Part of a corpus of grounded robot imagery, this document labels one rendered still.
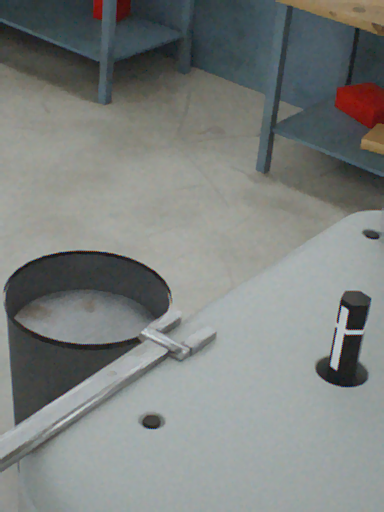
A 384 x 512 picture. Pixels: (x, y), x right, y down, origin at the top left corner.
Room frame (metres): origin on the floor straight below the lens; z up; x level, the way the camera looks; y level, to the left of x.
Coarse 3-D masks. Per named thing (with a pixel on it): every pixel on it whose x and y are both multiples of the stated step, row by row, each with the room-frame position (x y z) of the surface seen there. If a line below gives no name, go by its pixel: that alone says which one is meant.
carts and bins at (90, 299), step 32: (64, 256) 2.78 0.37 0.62; (96, 256) 2.80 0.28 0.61; (32, 288) 2.70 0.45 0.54; (64, 288) 2.77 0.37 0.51; (96, 288) 2.79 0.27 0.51; (128, 288) 2.77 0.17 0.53; (160, 288) 2.68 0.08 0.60; (32, 320) 2.59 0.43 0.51; (64, 320) 2.61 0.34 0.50; (96, 320) 2.62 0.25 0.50; (128, 320) 2.64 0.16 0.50; (32, 352) 2.38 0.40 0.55; (64, 352) 2.34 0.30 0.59; (96, 352) 2.35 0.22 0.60; (128, 352) 2.39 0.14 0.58; (32, 384) 2.39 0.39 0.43; (64, 384) 2.35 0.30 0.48
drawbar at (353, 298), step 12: (348, 300) 0.62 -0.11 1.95; (360, 300) 0.62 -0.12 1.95; (348, 312) 0.62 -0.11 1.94; (360, 312) 0.62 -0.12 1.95; (348, 324) 0.62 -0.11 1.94; (360, 324) 0.62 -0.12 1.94; (348, 336) 0.62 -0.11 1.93; (360, 336) 0.62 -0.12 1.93; (348, 348) 0.62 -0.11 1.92; (360, 348) 0.62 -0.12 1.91; (348, 360) 0.62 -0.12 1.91; (336, 372) 0.62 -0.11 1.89; (348, 372) 0.62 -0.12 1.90; (336, 384) 0.62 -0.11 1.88; (348, 384) 0.62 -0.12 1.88
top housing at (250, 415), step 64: (320, 256) 0.78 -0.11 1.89; (192, 320) 0.67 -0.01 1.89; (256, 320) 0.68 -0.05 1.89; (320, 320) 0.68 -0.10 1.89; (192, 384) 0.59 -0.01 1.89; (256, 384) 0.60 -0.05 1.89; (320, 384) 0.61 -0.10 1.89; (64, 448) 0.52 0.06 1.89; (128, 448) 0.52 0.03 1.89; (192, 448) 0.53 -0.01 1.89; (256, 448) 0.53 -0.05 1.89; (320, 448) 0.54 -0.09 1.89
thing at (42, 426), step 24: (168, 312) 0.66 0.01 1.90; (144, 336) 0.63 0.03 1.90; (192, 336) 0.64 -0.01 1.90; (120, 360) 0.60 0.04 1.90; (144, 360) 0.60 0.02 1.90; (96, 384) 0.57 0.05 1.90; (120, 384) 0.58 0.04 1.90; (48, 408) 0.54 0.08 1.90; (72, 408) 0.55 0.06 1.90; (24, 432) 0.52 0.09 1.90; (48, 432) 0.52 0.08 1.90; (0, 456) 0.49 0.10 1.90; (24, 456) 0.50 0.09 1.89
